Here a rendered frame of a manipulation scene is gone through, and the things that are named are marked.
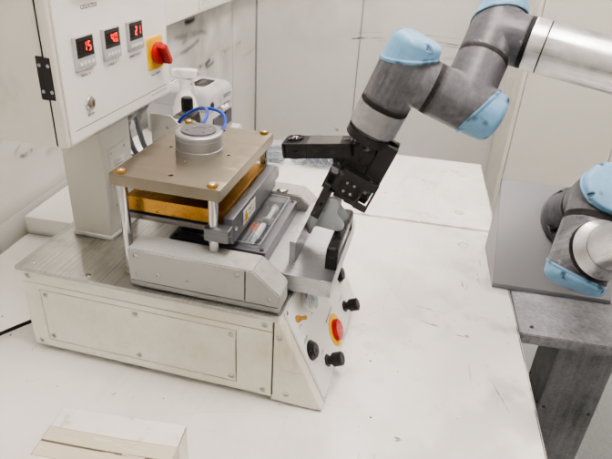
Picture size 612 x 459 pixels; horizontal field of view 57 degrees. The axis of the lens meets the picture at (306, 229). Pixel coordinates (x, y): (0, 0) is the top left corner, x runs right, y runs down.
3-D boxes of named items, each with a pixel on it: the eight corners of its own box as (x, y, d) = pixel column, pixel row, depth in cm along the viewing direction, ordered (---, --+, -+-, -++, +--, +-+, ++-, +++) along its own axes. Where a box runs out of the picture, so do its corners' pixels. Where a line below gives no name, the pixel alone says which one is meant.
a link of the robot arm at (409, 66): (450, 56, 75) (392, 28, 74) (410, 127, 80) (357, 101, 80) (449, 45, 81) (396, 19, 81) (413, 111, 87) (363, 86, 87)
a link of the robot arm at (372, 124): (357, 101, 80) (365, 87, 87) (343, 128, 83) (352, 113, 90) (403, 125, 80) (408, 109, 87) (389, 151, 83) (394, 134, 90)
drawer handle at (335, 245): (324, 269, 91) (326, 248, 89) (341, 226, 104) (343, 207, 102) (336, 270, 90) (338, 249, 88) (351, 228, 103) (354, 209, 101)
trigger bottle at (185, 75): (173, 149, 178) (168, 70, 166) (177, 140, 185) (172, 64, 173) (200, 150, 179) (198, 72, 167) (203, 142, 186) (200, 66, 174)
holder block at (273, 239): (170, 249, 93) (169, 235, 92) (216, 198, 110) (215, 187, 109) (264, 266, 90) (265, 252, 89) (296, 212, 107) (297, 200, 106)
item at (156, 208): (127, 217, 92) (121, 163, 87) (185, 168, 111) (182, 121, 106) (226, 234, 89) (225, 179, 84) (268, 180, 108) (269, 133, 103)
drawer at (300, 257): (159, 269, 95) (156, 229, 91) (209, 212, 113) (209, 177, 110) (330, 302, 89) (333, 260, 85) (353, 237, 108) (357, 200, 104)
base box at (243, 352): (36, 347, 103) (18, 269, 94) (137, 247, 135) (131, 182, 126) (321, 413, 93) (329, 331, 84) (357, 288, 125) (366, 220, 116)
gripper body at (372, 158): (362, 217, 89) (397, 154, 83) (313, 192, 89) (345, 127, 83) (369, 198, 95) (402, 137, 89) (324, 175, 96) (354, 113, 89)
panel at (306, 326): (323, 402, 94) (282, 313, 87) (353, 300, 120) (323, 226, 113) (334, 401, 93) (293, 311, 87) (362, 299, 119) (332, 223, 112)
